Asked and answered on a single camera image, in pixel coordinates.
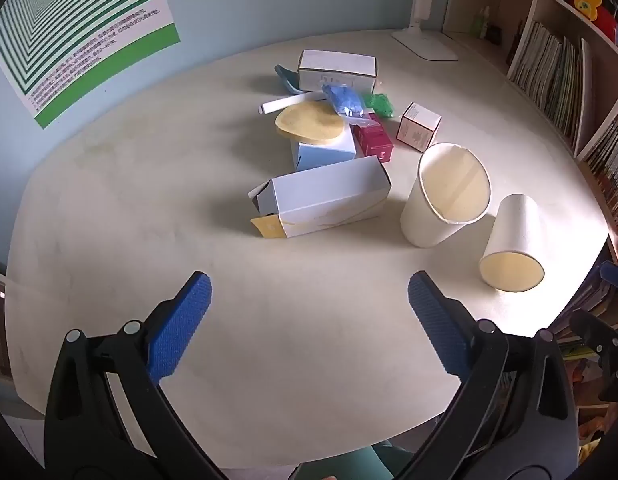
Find small white paper cup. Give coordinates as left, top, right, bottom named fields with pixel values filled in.
left=479, top=193, right=545, bottom=293

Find small green white bottle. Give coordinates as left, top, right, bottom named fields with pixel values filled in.
left=472, top=6, right=491, bottom=38

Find white cardboard box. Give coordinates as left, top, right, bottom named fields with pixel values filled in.
left=296, top=49, right=379, bottom=93

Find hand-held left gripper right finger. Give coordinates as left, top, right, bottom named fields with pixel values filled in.
left=394, top=270, right=580, bottom=480

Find teal plastic piece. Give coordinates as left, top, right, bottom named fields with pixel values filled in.
left=274, top=64, right=305, bottom=96

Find light blue box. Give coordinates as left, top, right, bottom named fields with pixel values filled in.
left=290, top=122, right=358, bottom=172

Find yellow round sponge pad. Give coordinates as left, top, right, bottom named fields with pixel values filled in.
left=275, top=101, right=346, bottom=147

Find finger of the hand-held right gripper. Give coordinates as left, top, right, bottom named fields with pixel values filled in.
left=599, top=261, right=618, bottom=295
left=569, top=308, right=618, bottom=403

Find small pink white box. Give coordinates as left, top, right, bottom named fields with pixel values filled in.
left=396, top=102, right=442, bottom=152

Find green crumpled bag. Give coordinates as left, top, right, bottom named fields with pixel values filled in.
left=363, top=91, right=396, bottom=120

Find green trousers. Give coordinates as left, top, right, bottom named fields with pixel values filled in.
left=289, top=440, right=415, bottom=480

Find row of thin books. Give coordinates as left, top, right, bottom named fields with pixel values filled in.
left=506, top=21, right=595, bottom=148

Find large white paper cup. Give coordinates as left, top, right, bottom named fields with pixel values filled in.
left=400, top=143, right=491, bottom=249

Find long white box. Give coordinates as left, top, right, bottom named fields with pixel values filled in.
left=248, top=155, right=392, bottom=239

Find red box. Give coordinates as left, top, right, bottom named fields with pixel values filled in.
left=353, top=112, right=394, bottom=163

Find red toy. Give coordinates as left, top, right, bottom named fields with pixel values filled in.
left=593, top=7, right=618, bottom=42

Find white paper roll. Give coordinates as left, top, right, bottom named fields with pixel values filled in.
left=259, top=91, right=330, bottom=116

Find row of colourful books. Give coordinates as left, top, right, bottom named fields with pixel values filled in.
left=582, top=105, right=618, bottom=241

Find green striped wall poster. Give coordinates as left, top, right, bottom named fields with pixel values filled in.
left=0, top=0, right=181, bottom=129

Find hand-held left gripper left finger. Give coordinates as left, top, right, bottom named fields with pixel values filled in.
left=43, top=271, right=230, bottom=480

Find white desk lamp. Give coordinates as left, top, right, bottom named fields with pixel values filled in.
left=391, top=0, right=460, bottom=61

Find blue gloves in clear bag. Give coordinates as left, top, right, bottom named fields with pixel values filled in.
left=321, top=82, right=370, bottom=121

